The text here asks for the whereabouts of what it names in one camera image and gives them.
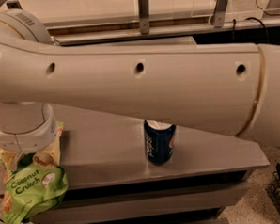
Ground metal railing frame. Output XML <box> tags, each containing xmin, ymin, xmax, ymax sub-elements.
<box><xmin>6</xmin><ymin>0</ymin><xmax>280</xmax><ymax>49</ymax></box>

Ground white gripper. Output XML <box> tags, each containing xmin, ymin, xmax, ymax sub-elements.
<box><xmin>0</xmin><ymin>102</ymin><xmax>57</xmax><ymax>154</ymax></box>

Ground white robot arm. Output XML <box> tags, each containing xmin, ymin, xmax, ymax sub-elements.
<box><xmin>0</xmin><ymin>10</ymin><xmax>280</xmax><ymax>152</ymax></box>

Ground green rice chip bag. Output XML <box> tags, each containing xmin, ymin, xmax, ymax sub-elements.
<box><xmin>0</xmin><ymin>121</ymin><xmax>68</xmax><ymax>224</ymax></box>

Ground blue Pepsi can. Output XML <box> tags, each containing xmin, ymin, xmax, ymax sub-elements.
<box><xmin>144</xmin><ymin>120</ymin><xmax>177</xmax><ymax>164</ymax></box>

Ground grey table drawer unit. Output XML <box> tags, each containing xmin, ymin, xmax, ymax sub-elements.
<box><xmin>33</xmin><ymin>171</ymin><xmax>249</xmax><ymax>224</ymax></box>

